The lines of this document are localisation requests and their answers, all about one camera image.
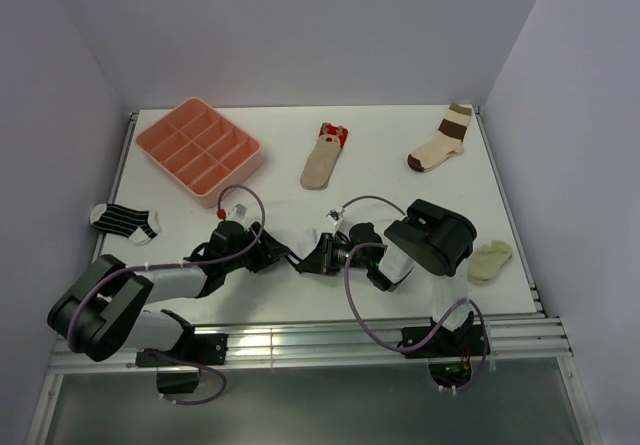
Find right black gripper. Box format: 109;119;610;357
297;233;371;275

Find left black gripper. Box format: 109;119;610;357
223;222;290;273

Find white sock with black stripes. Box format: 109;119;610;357
287;225;333;261

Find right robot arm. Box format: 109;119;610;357
294;199;477;355

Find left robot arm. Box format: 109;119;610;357
47;220;292;364

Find pink compartment organizer tray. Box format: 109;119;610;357
135;98;263;208

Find beige reindeer sock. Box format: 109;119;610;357
300;122;348;190

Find black white striped ankle sock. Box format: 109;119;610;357
89;203;162;245

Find pale green ankle sock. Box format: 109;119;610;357
467;240;513;286

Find cream brown striped sock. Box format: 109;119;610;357
407;103;473;173

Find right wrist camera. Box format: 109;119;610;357
325;206;345;234

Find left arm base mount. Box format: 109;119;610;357
135;332;229;396

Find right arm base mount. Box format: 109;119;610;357
397;322;491;396

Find aluminium table front rail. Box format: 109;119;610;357
46;317;573;375

